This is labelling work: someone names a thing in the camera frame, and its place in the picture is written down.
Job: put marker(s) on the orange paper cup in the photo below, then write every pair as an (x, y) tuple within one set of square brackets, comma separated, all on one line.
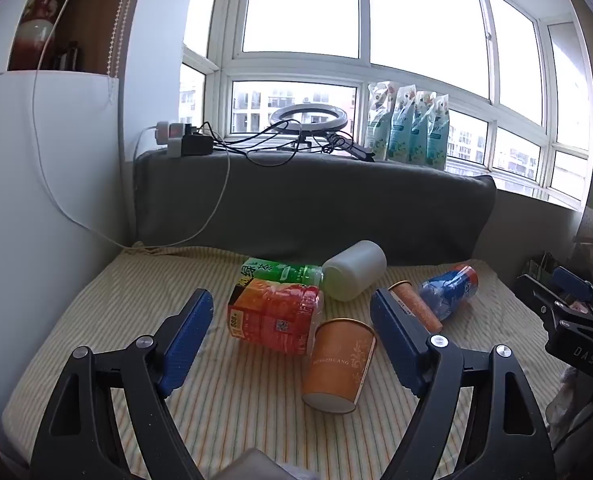
[(339, 365), (416, 305)]

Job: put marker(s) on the red orange drink bottle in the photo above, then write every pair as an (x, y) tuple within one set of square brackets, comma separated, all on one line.
[(274, 317)]

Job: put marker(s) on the striped yellow mat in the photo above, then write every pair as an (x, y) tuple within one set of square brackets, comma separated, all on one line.
[(236, 400)]

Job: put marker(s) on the white cabinet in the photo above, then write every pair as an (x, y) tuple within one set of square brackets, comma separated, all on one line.
[(36, 185)]

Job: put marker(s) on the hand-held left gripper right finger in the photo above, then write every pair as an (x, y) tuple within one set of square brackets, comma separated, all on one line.
[(394, 340)]

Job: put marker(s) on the white window frame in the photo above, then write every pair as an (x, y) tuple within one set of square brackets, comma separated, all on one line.
[(366, 72)]

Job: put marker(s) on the green white refill pouch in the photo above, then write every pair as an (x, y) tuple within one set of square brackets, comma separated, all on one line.
[(379, 120), (401, 127), (437, 137), (420, 132)]

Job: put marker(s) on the white power strip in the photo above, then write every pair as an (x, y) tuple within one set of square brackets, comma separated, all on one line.
[(169, 131)]

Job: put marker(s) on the black power adapter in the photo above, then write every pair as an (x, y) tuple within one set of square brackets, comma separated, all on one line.
[(196, 144)]

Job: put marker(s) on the dark bottle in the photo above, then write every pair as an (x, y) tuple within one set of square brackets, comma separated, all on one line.
[(69, 57)]

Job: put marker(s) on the blue drink can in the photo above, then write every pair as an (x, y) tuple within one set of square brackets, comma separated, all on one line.
[(449, 290)]

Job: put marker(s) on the black phone holder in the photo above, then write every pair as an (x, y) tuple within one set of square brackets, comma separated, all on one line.
[(351, 147)]

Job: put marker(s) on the red white vase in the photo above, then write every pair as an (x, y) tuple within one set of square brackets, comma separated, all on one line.
[(39, 20)]

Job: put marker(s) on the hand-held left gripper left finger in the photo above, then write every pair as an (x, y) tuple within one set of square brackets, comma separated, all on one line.
[(186, 332)]

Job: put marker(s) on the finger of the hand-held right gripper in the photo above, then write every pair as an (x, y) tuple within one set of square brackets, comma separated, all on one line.
[(571, 282), (541, 295)]

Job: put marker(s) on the white plastic jar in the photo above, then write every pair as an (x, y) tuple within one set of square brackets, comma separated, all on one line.
[(354, 270)]

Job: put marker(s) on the grey blanket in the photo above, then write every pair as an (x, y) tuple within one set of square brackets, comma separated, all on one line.
[(316, 205)]

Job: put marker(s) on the green tea bottle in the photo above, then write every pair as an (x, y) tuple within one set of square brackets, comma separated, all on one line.
[(276, 271)]

